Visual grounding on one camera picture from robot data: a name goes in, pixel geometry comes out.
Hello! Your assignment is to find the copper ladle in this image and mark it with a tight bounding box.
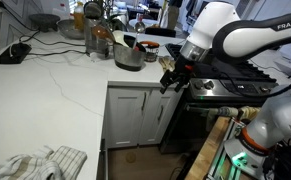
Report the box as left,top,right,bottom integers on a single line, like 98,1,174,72
91,24,115,44

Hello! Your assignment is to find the wide metal bowl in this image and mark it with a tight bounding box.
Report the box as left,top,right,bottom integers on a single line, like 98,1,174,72
56,18,86,40

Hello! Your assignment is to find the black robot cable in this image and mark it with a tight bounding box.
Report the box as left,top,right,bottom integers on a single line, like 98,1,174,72
216,71,291,100

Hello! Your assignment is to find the black flat countertop device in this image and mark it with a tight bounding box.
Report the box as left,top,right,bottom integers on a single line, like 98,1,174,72
0,42,33,65

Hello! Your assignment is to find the slotted wooden spatula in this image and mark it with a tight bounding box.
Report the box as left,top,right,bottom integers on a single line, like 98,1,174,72
167,56,177,72

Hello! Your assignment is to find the steel ladle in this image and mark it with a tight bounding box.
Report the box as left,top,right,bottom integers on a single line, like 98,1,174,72
131,20,147,51

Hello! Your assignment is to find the stainless gas stove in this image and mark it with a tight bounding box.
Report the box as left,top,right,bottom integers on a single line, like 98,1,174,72
159,42,288,154

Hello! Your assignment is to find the wide white cabinet door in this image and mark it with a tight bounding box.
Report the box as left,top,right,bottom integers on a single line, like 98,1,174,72
104,87,151,149

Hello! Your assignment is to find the dark cabinet door handle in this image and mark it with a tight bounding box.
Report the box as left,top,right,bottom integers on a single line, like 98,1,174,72
156,104,165,123
140,91,148,112

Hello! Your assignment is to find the black round skimmer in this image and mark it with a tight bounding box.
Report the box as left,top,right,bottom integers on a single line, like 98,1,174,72
83,0,104,20

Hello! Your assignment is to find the orange juice bottle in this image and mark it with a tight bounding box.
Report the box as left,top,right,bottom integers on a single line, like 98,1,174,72
73,1,86,33

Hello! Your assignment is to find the standing person in khaki trousers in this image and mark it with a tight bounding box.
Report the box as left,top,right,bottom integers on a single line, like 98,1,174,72
159,0,184,30

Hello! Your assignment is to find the stove control knob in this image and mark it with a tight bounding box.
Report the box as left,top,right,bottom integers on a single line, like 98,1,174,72
203,79,215,90
193,80,204,91

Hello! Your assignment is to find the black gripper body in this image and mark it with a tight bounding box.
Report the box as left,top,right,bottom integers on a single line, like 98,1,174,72
170,54,197,82

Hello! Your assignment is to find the black chair back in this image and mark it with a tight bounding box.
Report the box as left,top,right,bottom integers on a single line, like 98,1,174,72
144,27,177,38

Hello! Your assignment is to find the glass jar with orange lid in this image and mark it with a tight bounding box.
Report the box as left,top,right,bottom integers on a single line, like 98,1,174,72
139,40,161,63

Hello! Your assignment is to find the glass utensil holder jar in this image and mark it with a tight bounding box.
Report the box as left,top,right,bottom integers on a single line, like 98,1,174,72
84,17,111,60

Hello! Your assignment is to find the cloth on oven handle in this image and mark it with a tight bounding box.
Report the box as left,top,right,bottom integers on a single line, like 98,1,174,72
206,105,263,122

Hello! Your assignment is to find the white spatula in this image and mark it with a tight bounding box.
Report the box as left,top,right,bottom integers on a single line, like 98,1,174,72
112,30,131,48

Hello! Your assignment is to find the wooden butcher block table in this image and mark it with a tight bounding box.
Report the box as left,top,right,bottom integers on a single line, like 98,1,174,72
184,116,232,180

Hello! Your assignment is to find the black power cable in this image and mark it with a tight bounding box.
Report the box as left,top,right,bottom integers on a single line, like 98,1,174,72
26,49,88,57
18,31,87,48
0,1,41,43

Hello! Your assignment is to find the narrow white cabinet door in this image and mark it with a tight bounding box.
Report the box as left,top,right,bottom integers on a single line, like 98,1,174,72
138,88,184,147

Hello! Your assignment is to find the grey metal bucket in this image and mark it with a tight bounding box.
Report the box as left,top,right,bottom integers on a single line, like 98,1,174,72
112,34,148,72

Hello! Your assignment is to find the round white table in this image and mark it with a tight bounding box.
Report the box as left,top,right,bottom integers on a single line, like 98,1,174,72
128,18,159,29

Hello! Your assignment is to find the checkered dish towel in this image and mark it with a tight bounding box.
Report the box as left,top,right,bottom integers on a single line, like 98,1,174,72
0,144,88,180

